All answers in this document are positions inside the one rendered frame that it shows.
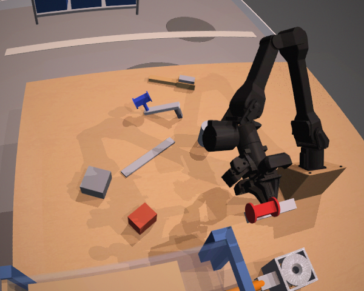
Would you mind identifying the grey cylinder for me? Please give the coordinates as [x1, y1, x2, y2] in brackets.
[198, 121, 207, 147]

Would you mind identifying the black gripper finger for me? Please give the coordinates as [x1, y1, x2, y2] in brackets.
[253, 175, 282, 202]
[245, 186, 266, 204]

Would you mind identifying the grey flat bar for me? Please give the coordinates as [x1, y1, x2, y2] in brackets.
[121, 137, 175, 177]

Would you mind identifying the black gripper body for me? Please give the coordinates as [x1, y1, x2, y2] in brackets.
[234, 142, 292, 196]

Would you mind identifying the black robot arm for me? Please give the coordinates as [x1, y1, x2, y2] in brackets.
[202, 27, 329, 188]

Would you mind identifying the blue flat bar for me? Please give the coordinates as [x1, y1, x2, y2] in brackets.
[223, 226, 255, 291]

